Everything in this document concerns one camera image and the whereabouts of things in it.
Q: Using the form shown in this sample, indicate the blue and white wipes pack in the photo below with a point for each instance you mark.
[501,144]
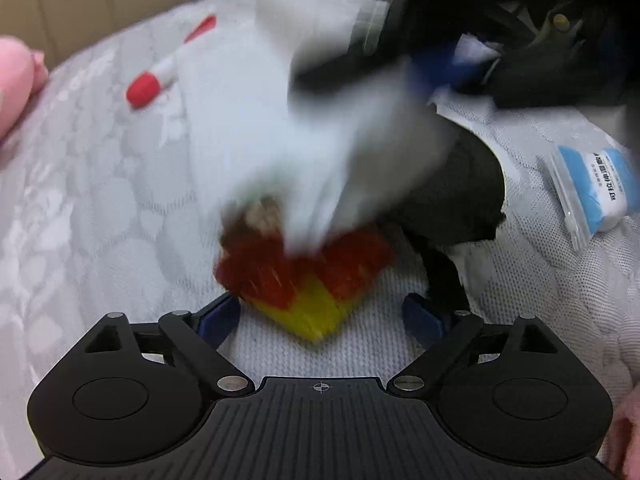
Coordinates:
[595,185]

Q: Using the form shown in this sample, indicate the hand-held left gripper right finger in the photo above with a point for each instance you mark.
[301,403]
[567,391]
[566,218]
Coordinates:
[422,321]

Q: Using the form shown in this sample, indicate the white cloth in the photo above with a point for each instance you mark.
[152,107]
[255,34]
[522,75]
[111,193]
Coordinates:
[260,125]

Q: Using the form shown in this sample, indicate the pink fuzzy garment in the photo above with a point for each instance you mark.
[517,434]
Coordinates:
[626,435]

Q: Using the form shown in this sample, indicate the red and white marker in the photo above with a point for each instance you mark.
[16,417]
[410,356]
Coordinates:
[142,89]

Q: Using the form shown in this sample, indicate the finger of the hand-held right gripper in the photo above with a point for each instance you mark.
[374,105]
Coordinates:
[340,70]
[442,67]

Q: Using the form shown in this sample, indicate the pink plush toy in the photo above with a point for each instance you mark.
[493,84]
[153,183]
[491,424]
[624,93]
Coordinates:
[15,85]

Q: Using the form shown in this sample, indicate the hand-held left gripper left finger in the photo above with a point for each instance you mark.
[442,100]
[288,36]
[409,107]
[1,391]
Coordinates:
[220,319]

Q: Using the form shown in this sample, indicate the red and yellow snack packet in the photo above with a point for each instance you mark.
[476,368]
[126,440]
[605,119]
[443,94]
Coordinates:
[300,280]

